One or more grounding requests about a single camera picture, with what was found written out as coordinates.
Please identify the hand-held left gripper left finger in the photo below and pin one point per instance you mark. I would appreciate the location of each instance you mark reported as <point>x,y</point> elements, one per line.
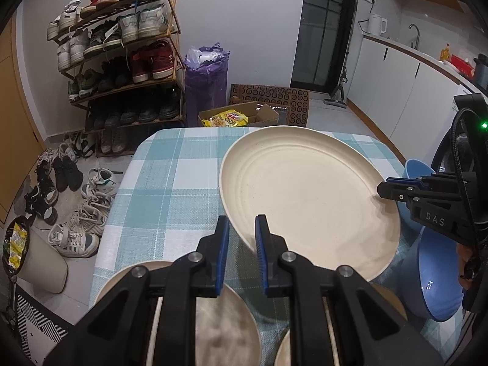
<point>223,251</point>

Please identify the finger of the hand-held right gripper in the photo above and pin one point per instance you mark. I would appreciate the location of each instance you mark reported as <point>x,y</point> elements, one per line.
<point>413,182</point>
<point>394,192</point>

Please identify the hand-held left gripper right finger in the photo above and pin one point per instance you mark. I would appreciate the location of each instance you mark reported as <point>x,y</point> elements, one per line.
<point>261,251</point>

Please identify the large cream plate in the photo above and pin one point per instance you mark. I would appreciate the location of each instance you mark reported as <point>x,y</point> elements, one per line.
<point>305,198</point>

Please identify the person's right hand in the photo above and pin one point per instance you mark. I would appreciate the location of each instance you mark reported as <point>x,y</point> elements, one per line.
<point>466,263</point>

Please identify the teal checked tablecloth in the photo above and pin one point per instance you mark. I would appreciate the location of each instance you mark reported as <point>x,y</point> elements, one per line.
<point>171,183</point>

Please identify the white base cabinet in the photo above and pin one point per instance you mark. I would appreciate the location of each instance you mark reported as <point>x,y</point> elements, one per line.
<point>400,84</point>

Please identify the grey floor mop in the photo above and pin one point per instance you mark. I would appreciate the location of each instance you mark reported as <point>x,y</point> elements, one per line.
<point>337,91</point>

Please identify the red box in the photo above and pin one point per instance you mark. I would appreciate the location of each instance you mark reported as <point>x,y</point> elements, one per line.
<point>462,64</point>

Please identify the yellow snack packet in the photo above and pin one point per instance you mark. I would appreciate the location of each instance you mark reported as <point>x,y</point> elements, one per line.
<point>225,119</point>

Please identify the open cardboard box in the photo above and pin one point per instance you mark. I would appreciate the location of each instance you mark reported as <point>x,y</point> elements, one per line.
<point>263,116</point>

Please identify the grey plastic-wrapped pack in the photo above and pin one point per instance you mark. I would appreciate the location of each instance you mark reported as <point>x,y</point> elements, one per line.
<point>280,108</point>

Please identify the metal faucet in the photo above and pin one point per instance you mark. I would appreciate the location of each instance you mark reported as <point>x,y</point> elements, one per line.
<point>418,38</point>

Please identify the scattered worn sneakers pile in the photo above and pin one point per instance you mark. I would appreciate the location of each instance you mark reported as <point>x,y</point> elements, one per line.
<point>72,240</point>

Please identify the patterned brown cardboard box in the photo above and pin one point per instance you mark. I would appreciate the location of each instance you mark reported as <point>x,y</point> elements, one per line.
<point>267,93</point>

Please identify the white electric kettle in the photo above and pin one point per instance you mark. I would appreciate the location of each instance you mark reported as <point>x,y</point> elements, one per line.
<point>375,24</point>

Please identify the black framed glass door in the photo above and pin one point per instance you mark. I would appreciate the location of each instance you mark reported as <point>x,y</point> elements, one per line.
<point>320,45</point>

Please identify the purple plastic bag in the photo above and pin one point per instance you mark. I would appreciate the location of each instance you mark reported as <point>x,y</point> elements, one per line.
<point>206,84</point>

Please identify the white trash bin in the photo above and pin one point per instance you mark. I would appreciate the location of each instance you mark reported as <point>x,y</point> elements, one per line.
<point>42,267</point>

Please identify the black white striped rug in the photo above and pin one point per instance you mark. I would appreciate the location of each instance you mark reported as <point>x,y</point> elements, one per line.
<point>42,324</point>

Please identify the yellow wrapper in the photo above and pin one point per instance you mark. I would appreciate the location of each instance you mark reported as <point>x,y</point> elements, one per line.
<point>15,246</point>

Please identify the orange wooden door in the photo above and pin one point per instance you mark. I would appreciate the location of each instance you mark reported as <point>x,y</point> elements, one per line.
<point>15,141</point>

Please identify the wooden shoe rack with shoes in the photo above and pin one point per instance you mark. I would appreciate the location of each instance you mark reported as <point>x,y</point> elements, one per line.
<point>148,19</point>

